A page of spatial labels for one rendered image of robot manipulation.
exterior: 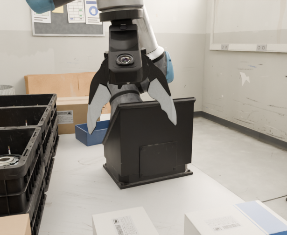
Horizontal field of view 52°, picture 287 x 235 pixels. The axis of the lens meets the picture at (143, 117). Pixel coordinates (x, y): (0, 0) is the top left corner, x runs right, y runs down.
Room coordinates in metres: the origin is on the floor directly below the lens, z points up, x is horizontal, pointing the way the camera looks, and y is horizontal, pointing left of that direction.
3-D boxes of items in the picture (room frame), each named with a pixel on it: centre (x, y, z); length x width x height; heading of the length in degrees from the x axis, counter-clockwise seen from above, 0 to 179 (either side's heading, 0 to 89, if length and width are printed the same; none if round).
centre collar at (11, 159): (0.72, 0.37, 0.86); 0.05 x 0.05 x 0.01
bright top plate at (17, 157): (0.72, 0.37, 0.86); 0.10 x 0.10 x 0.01
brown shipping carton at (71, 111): (1.59, 0.40, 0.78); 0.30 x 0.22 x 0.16; 105
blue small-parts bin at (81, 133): (1.40, 0.22, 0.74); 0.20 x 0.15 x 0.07; 124
